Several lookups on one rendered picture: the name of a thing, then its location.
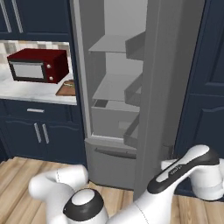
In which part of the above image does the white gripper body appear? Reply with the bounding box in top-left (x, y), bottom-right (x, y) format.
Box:
top-left (161, 158), bottom-right (179, 178)

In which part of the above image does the grey fridge door bin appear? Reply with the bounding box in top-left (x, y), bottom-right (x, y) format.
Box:
top-left (124, 31), bottom-right (146, 62)
top-left (123, 73), bottom-right (144, 108)
top-left (122, 115), bottom-right (141, 149)

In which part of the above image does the grey fridge crisper drawer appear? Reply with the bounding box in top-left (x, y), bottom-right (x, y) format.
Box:
top-left (90, 99), bottom-right (141, 140)

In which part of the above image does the grey fridge door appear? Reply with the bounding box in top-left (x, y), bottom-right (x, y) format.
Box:
top-left (133, 0), bottom-right (207, 202)

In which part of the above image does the grey fridge shelf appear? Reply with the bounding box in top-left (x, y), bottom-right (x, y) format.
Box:
top-left (92, 72), bottom-right (144, 103)
top-left (87, 34), bottom-right (138, 54)

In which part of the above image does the wooden cutting board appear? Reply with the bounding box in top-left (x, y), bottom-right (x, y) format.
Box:
top-left (55, 79), bottom-right (77, 97)

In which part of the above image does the grey fridge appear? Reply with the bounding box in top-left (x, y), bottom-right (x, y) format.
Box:
top-left (69, 0), bottom-right (207, 202)

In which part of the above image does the grey freezer drawer front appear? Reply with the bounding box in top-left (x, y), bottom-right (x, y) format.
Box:
top-left (84, 136), bottom-right (138, 191)

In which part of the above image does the navy tall cupboard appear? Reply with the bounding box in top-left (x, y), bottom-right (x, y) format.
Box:
top-left (174, 0), bottom-right (224, 203)

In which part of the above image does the navy base cupboard door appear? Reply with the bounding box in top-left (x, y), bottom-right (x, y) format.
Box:
top-left (3, 117), bottom-right (42, 160)
top-left (40, 120), bottom-right (84, 165)

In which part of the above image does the navy drawer front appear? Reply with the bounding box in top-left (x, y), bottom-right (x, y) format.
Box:
top-left (3, 100), bottom-right (74, 123)

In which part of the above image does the dark red microwave oven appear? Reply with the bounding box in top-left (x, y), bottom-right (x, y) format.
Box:
top-left (6, 47), bottom-right (70, 85)

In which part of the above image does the grey freezer drawer handle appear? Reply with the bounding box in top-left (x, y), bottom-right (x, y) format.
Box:
top-left (93, 147), bottom-right (137, 160)

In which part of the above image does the silver base cupboard handle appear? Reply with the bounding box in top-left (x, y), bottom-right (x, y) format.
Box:
top-left (33, 122), bottom-right (43, 144)
top-left (41, 123), bottom-right (51, 145)

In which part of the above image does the silver drawer handle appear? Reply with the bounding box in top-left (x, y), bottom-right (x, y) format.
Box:
top-left (26, 108), bottom-right (46, 114)

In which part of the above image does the navy wall cupboard door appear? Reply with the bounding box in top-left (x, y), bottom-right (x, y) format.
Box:
top-left (11, 0), bottom-right (71, 35)
top-left (0, 0), bottom-right (13, 35)

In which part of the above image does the silver wall cupboard handle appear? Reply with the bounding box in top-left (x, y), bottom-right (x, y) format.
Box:
top-left (0, 0), bottom-right (13, 34)
top-left (10, 0), bottom-right (25, 34)

